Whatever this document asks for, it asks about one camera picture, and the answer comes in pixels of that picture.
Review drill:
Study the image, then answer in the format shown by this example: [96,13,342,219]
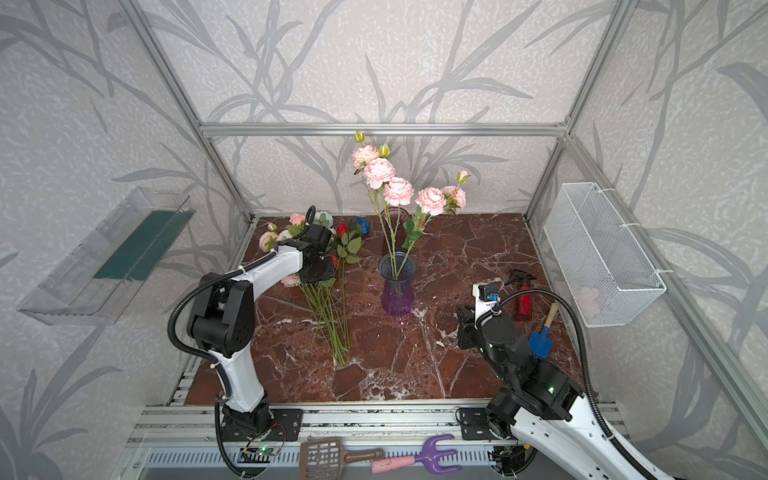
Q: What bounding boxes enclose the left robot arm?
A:
[167,206,335,432]

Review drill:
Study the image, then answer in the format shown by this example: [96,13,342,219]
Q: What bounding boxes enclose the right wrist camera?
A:
[472,283,501,330]

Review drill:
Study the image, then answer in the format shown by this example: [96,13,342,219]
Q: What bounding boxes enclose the clear plastic wall shelf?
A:
[18,187,195,326]

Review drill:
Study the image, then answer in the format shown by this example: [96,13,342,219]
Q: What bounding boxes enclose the dark red glass vase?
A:
[382,206,411,253]

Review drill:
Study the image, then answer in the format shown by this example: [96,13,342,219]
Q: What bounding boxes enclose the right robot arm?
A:
[457,284,669,479]

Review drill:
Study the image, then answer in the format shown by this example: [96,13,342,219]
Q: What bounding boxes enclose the purple pink garden fork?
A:
[371,434,462,475]

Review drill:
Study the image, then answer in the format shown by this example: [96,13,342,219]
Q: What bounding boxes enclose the brown plastic scoop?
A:
[298,437,385,480]

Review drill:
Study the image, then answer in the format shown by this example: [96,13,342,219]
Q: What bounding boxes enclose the bunch of artificial flowers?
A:
[282,212,370,368]

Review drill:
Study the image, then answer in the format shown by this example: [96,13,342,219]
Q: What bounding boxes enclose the purple glass vase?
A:
[378,252,415,317]

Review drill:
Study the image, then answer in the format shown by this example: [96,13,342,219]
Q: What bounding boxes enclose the pink flower stem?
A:
[403,170,471,259]
[351,131,415,258]

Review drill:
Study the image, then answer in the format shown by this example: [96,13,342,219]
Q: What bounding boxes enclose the blue garden trowel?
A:
[529,303,559,358]

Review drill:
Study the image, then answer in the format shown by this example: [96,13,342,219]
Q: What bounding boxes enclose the white wire mesh basket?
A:
[544,182,667,328]

